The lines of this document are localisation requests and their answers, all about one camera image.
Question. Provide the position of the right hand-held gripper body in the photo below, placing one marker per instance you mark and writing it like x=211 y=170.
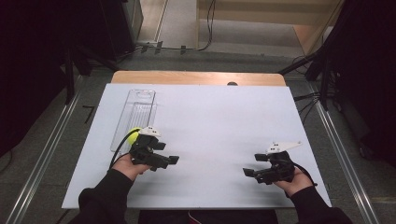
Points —
x=280 y=169

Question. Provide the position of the person's right hand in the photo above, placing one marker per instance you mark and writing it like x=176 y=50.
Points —
x=295 y=183

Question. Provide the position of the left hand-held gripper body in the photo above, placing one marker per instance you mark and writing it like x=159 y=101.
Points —
x=143 y=152

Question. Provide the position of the clear plastic tray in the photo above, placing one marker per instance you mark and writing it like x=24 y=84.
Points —
x=137 y=112

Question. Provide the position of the yellow tennis ball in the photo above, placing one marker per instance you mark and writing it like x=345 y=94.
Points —
x=133 y=137

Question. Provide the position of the metal floor rail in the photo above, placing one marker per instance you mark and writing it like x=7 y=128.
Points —
x=345 y=161
x=46 y=149

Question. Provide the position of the light wooden furniture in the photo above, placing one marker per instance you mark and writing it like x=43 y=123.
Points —
x=264 y=15

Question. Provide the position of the black stand legs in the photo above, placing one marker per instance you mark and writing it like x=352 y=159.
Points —
x=314 y=67
x=70 y=77

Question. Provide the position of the person's left hand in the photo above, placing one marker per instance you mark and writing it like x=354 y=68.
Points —
x=130 y=168

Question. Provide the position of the wooden table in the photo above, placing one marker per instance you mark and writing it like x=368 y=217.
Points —
x=193 y=77

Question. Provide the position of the white board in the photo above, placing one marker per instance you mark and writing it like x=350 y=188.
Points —
x=218 y=118

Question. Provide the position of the black curtain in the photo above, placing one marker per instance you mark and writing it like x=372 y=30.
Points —
x=367 y=77
x=31 y=62

